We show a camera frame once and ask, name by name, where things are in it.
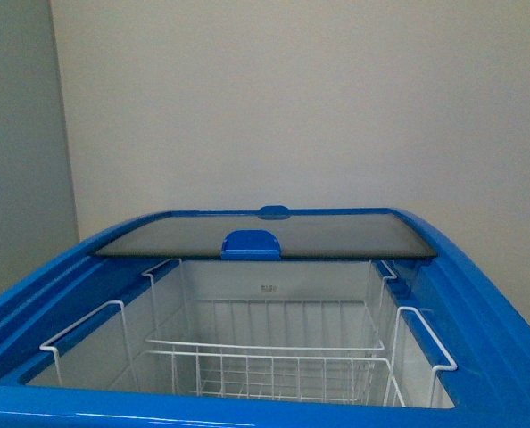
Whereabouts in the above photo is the grey upright display fridge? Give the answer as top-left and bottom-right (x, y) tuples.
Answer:
(0, 1), (79, 294)

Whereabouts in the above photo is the glass sliding freezer lid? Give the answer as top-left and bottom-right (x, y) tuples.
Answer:
(95, 212), (436, 261)

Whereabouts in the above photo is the white chest freezer blue rim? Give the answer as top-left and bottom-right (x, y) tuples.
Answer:
(0, 206), (530, 427)

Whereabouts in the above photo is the white wire freezer basket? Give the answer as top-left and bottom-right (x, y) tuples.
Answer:
(136, 260), (401, 406)

